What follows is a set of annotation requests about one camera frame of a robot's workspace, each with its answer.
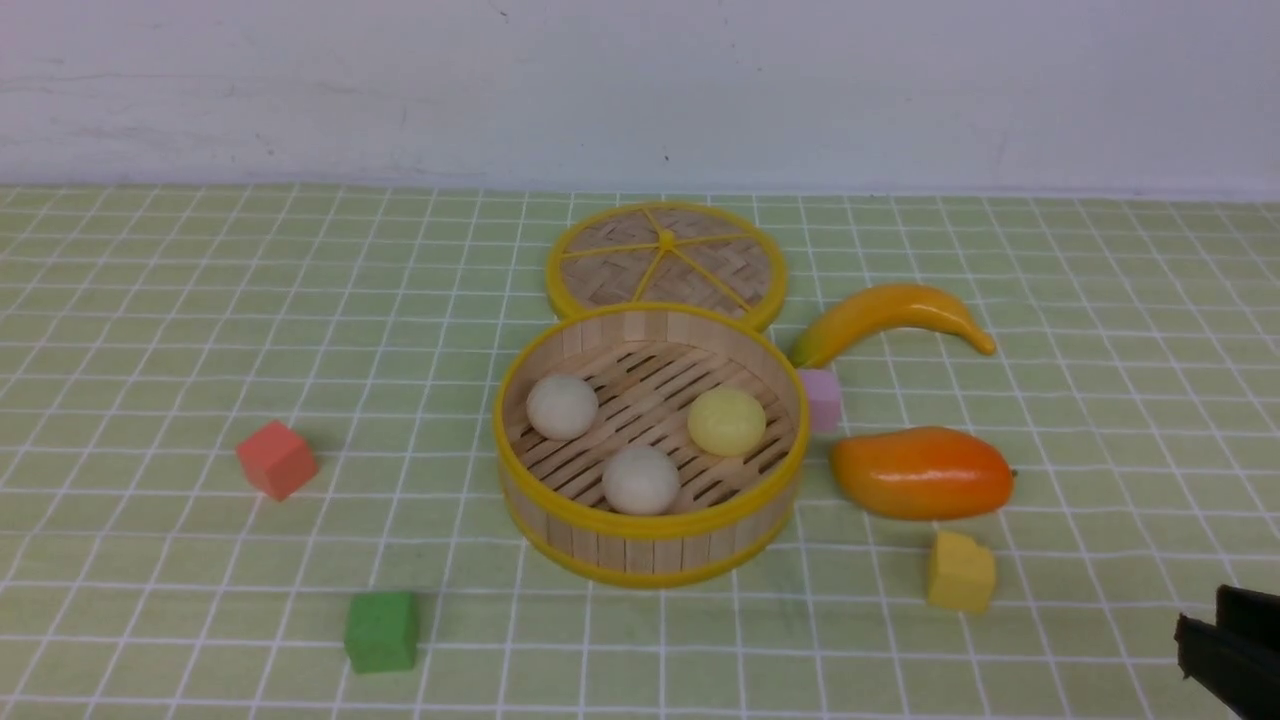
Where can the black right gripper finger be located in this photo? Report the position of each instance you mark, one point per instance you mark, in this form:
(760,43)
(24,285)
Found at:
(1251,616)

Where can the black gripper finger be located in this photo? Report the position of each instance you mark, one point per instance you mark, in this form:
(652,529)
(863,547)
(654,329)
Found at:
(1242,674)

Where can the pale yellow bun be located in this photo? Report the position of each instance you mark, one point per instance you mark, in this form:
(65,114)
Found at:
(726,421)

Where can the white bun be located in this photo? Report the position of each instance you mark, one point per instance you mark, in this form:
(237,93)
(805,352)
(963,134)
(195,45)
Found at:
(640,480)
(561,407)

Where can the bamboo steamer tray yellow rim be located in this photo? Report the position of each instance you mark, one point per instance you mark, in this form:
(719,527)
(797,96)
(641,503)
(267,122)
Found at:
(647,363)

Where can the woven bamboo steamer lid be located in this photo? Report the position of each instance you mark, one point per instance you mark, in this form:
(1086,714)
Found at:
(668,252)

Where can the green checkered tablecloth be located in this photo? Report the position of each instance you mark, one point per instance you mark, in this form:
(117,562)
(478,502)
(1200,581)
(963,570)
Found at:
(149,330)

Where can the yellow foam cube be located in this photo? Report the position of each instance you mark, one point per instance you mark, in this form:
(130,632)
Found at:
(961,573)

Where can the orange toy mango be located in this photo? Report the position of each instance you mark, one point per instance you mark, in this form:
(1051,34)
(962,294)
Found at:
(922,474)

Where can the yellow toy banana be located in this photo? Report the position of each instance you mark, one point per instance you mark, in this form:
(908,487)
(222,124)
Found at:
(882,308)

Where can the pink foam cube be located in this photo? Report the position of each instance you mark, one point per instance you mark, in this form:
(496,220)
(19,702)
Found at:
(825,402)

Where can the green foam cube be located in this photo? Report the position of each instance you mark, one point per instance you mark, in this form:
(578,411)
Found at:
(382,632)

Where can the red foam cube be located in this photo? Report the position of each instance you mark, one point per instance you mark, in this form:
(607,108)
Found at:
(277,460)

